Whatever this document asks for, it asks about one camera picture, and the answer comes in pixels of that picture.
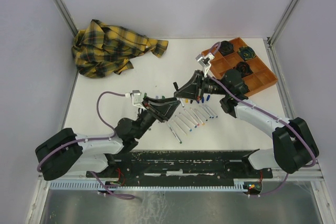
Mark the left aluminium frame post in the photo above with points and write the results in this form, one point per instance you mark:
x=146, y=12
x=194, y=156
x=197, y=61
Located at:
x=61, y=6

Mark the orange compartment tray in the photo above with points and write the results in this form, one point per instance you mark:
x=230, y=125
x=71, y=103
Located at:
x=262, y=77

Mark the dark floral rolled sock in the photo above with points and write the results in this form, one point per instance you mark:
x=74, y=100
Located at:
x=244, y=69

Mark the aluminium frame post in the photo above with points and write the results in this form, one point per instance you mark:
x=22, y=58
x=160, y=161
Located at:
x=61, y=6
x=289, y=10

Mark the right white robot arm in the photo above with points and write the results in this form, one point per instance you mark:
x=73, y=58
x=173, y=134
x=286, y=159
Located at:
x=293, y=146

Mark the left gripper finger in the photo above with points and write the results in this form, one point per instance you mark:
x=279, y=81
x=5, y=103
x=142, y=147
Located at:
x=166, y=110
x=147, y=101

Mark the green blue rolled sock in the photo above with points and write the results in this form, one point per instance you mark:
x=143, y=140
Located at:
x=246, y=53

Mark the white slotted cable duct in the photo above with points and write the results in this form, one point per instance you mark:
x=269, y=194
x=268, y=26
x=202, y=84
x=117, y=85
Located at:
x=67, y=184

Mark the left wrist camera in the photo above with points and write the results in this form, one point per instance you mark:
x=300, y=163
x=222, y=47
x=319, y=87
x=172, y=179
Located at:
x=137, y=99

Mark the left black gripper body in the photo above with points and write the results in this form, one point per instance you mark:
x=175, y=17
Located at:
x=147, y=107

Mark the right aluminium frame post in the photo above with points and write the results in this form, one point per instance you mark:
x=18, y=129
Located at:
x=289, y=10

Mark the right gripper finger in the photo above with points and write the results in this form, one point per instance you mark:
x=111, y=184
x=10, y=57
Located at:
x=192, y=81
x=190, y=92

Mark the pink cap marker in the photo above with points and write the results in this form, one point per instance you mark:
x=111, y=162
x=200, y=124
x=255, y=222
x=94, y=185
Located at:
x=179, y=127

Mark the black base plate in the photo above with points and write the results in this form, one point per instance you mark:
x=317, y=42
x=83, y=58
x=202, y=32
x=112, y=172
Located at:
x=182, y=167

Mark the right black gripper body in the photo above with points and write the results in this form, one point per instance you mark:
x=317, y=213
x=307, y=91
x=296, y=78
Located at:
x=203, y=85

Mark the yellow marker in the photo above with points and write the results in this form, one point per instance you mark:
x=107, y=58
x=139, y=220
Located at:
x=197, y=116

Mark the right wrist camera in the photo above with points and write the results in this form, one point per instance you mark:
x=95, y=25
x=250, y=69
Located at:
x=205, y=62

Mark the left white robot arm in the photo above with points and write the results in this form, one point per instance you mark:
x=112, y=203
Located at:
x=67, y=152

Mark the yellow plaid shirt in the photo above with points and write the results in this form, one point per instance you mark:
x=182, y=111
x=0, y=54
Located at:
x=101, y=49

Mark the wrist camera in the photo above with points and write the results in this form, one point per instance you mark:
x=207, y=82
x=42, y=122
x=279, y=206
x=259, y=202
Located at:
x=205, y=62
x=137, y=99

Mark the black cap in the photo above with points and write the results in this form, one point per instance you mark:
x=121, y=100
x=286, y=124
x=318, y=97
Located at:
x=176, y=86

